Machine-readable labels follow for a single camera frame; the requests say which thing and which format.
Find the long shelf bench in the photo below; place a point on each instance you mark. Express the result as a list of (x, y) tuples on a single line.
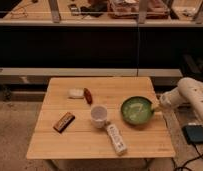
[(34, 52)]

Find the white remote control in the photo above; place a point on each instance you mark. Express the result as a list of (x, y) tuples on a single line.
[(116, 139)]

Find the wooden table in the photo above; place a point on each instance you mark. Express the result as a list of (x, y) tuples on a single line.
[(81, 118)]

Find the red sausage toy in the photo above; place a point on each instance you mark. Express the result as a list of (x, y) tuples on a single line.
[(88, 96)]

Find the black power box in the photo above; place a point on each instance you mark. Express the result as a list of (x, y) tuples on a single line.
[(193, 134)]

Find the brown chocolate bar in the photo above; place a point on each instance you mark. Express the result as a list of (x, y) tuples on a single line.
[(62, 124)]

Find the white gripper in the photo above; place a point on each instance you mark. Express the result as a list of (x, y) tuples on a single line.
[(169, 99)]

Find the black phone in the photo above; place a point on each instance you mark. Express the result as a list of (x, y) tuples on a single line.
[(74, 9)]

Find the tray of clutter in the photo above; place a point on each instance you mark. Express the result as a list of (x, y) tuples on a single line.
[(156, 9)]

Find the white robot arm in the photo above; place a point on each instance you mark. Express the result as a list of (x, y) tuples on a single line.
[(187, 90)]

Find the green ceramic bowl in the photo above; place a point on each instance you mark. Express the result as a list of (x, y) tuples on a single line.
[(136, 110)]

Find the white ceramic mug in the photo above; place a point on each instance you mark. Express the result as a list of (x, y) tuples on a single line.
[(99, 116)]

